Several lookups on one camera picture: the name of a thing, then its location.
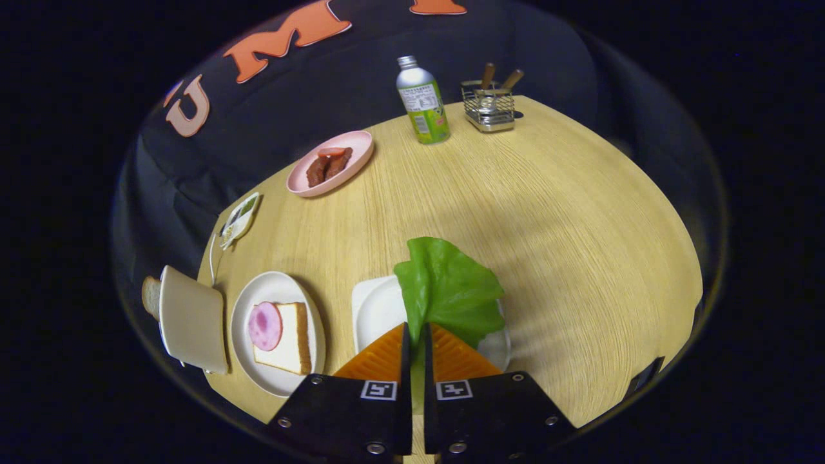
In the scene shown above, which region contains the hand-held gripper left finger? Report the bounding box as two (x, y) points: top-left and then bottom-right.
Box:
(266, 322), (413, 459)

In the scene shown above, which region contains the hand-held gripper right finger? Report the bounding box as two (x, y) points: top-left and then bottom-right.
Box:
(422, 322), (578, 461)

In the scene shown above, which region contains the green lettuce leaf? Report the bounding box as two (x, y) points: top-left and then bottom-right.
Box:
(394, 237), (506, 416)

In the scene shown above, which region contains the toasted bread slice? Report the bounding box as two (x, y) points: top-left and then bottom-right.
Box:
(142, 276), (162, 321)

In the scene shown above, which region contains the white square plate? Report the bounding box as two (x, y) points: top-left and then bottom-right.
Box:
(351, 275), (512, 372)

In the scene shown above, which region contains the white bread slice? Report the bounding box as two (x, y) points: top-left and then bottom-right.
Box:
(252, 302), (313, 376)

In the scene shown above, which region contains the pink ham slice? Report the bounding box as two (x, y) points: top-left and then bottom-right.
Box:
(248, 302), (284, 352)

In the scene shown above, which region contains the white round plate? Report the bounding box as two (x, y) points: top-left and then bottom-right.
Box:
(230, 271), (327, 398)

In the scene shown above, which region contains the red-brown meat strip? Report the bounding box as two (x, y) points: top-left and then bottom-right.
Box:
(324, 148), (354, 180)
(306, 155), (331, 188)

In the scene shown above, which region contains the white toaster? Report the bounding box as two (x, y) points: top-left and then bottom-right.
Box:
(159, 265), (229, 376)

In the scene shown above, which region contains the white compartment dish with beans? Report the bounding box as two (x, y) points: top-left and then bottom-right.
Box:
(218, 192), (261, 251)

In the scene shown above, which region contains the pink plate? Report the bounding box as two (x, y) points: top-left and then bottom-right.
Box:
(286, 130), (375, 198)

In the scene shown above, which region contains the metal bottle with green label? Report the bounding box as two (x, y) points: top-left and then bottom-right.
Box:
(396, 55), (451, 145)

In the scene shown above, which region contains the black backdrop cloth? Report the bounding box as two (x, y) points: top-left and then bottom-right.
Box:
(113, 0), (729, 336)

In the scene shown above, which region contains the white power cable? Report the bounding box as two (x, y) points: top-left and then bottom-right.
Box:
(208, 222), (226, 287)

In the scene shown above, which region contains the metal wire basket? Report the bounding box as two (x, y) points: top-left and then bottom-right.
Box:
(461, 80), (516, 133)

